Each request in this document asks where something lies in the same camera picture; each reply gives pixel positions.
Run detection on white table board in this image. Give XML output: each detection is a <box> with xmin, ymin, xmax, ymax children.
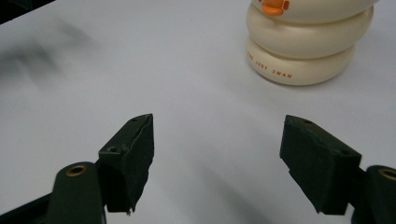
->
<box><xmin>0</xmin><ymin>0</ymin><xmax>396</xmax><ymax>224</ymax></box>

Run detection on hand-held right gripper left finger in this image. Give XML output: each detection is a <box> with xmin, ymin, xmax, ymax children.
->
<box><xmin>97</xmin><ymin>113</ymin><xmax>155</xmax><ymax>217</ymax></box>

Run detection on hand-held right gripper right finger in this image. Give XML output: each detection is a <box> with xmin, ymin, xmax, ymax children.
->
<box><xmin>278</xmin><ymin>114</ymin><xmax>363</xmax><ymax>217</ymax></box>

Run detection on cream ringed brush holder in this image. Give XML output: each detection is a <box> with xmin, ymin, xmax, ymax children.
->
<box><xmin>245</xmin><ymin>0</ymin><xmax>381</xmax><ymax>87</ymax></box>

